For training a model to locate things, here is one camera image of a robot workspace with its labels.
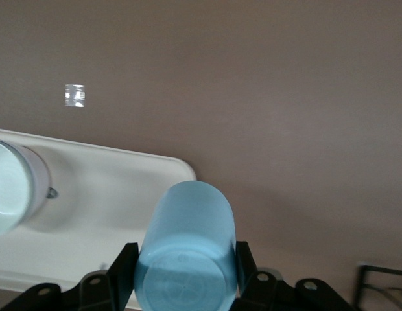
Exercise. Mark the cream plastic tray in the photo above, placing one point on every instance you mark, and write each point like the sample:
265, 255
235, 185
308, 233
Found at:
107, 194

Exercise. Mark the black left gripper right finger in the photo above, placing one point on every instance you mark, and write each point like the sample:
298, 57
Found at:
262, 291

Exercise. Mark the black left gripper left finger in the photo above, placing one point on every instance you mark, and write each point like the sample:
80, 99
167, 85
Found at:
103, 291

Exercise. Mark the clear tape patch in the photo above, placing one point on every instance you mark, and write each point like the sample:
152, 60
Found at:
74, 96

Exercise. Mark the small metal screw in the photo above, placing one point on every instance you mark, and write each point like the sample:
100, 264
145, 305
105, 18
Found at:
52, 193

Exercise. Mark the white bowl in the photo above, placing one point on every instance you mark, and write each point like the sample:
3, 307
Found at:
9, 181

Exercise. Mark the light blue plastic cup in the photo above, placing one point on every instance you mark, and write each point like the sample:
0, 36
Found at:
188, 243

